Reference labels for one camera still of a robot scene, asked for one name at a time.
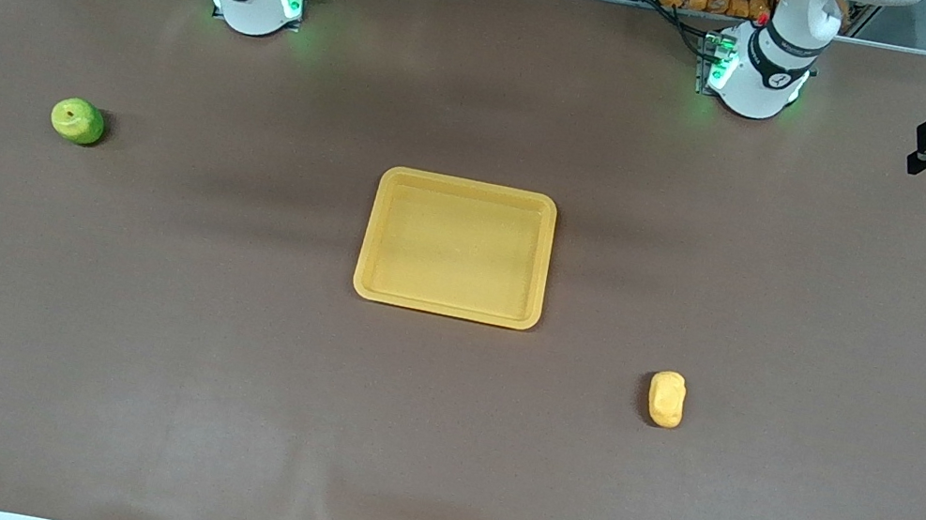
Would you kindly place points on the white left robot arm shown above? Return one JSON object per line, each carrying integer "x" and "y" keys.
{"x": 769, "y": 66}

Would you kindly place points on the yellow plastic tray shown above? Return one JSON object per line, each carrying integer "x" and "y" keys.
{"x": 455, "y": 249}

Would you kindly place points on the green apple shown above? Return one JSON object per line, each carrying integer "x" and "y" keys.
{"x": 77, "y": 121}

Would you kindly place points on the brown table mat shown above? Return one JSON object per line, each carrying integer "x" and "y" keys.
{"x": 215, "y": 369}

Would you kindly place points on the yellow potato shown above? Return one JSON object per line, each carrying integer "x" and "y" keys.
{"x": 666, "y": 399}

